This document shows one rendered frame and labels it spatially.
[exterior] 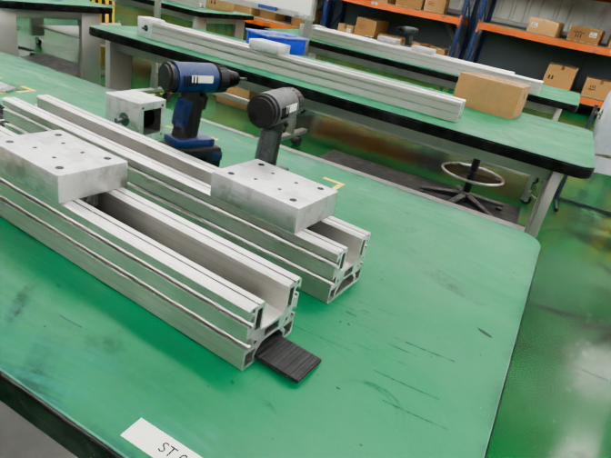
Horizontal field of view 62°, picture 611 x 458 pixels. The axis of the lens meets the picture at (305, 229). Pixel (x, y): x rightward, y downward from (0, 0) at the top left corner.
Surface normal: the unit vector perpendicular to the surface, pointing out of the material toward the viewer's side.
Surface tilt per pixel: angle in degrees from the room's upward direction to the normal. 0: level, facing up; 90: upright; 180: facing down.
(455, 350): 0
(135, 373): 0
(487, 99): 89
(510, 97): 88
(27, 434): 0
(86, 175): 90
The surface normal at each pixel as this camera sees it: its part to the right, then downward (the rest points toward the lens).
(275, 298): -0.54, 0.28
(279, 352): 0.18, -0.89
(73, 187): 0.82, 0.37
